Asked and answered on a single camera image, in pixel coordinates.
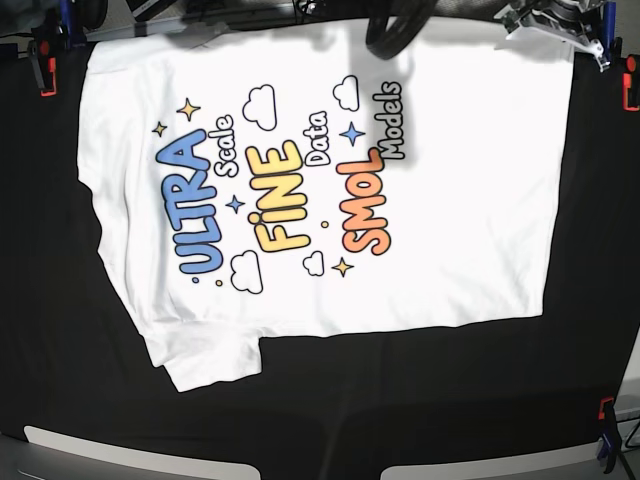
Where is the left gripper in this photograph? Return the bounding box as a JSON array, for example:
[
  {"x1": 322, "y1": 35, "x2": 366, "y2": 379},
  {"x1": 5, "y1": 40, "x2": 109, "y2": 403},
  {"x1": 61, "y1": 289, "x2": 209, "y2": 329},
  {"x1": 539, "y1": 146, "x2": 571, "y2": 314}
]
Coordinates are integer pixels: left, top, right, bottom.
[{"x1": 493, "y1": 0, "x2": 611, "y2": 72}]

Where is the white printed t-shirt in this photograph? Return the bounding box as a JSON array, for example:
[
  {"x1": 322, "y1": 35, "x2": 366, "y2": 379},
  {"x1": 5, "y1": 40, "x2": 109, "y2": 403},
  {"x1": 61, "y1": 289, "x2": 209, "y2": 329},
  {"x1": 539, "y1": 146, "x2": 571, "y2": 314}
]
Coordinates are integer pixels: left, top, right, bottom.
[{"x1": 77, "y1": 19, "x2": 573, "y2": 392}]

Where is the blue clamp top right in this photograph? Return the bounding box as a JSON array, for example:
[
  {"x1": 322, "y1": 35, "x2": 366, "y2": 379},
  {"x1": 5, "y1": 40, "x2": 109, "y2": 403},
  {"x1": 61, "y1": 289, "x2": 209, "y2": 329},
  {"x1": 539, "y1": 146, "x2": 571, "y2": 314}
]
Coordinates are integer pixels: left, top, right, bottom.
[{"x1": 600, "y1": 1, "x2": 623, "y2": 63}]

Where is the red clamp top right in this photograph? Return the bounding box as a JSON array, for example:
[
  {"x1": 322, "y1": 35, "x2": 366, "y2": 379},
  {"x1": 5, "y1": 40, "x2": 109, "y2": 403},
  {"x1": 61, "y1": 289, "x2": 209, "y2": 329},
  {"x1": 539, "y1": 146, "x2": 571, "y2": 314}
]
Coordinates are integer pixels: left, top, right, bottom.
[{"x1": 622, "y1": 54, "x2": 639, "y2": 112}]

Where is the red blue clamp bottom right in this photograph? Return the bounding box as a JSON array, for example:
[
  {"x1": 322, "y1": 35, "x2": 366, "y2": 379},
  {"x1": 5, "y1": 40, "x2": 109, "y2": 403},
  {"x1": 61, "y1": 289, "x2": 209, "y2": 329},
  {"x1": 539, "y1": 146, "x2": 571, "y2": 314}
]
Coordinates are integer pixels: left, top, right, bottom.
[{"x1": 596, "y1": 397, "x2": 622, "y2": 474}]

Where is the blue clamp top left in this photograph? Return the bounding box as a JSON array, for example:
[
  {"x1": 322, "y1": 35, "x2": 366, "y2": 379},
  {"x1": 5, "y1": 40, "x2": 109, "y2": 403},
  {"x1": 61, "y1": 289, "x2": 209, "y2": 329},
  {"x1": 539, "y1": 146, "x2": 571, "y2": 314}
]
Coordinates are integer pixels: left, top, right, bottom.
[{"x1": 58, "y1": 0, "x2": 86, "y2": 49}]

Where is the red clamp top left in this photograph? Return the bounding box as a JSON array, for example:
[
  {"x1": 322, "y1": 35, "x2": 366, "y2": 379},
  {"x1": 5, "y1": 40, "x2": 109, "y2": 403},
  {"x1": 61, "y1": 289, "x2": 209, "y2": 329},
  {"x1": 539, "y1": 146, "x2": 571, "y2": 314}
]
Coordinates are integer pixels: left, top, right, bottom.
[{"x1": 27, "y1": 40, "x2": 57, "y2": 97}]

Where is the black tablecloth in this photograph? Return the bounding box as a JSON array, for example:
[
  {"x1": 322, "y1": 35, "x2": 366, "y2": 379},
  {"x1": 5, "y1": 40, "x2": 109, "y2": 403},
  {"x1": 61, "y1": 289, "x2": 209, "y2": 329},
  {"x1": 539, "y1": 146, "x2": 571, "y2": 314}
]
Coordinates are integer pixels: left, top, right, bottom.
[{"x1": 1, "y1": 48, "x2": 639, "y2": 479}]

